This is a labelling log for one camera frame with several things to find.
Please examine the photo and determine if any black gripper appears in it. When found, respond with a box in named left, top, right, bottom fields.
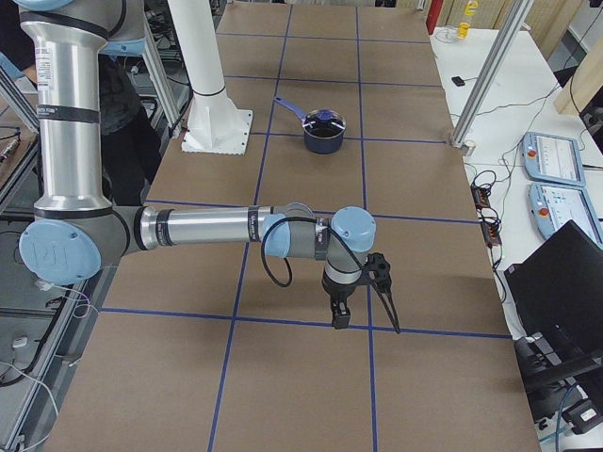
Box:
left=321, top=277, right=360, bottom=329

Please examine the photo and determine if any dark blue saucepan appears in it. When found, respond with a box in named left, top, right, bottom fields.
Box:
left=273, top=97, right=346, bottom=154

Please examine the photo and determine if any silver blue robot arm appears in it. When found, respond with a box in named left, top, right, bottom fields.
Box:
left=18, top=1, right=384, bottom=329

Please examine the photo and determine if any black orange power strip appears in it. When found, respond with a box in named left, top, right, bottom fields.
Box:
left=470, top=184, right=502, bottom=249

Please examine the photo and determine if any black monitor stand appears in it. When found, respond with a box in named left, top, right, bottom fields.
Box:
left=513, top=326, right=602, bottom=422

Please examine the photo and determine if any black laptop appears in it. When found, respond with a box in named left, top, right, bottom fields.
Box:
left=504, top=220, right=602, bottom=351

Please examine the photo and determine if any lower blue teach pendant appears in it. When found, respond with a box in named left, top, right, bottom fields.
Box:
left=528, top=182, right=602, bottom=245

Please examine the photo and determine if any blue teach pendant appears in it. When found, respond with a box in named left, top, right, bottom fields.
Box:
left=521, top=131, right=586, bottom=186
left=528, top=182, right=602, bottom=245

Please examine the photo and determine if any small black puck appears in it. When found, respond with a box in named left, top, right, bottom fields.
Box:
left=451, top=76, right=465, bottom=87

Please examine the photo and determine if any upper blue teach pendant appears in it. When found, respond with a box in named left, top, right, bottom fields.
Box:
left=521, top=131, right=586, bottom=186

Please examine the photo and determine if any seated person in black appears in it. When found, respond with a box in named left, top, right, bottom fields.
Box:
left=98, top=55, right=161, bottom=206

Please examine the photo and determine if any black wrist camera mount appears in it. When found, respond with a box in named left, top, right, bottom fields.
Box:
left=364, top=252, right=400, bottom=334

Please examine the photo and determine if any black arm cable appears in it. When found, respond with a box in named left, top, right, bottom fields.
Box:
left=260, top=213, right=378, bottom=287

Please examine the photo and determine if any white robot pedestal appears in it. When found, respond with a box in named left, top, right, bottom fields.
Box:
left=169, top=0, right=253, bottom=155

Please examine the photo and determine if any aluminium frame post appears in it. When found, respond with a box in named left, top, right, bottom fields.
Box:
left=450, top=0, right=533, bottom=156

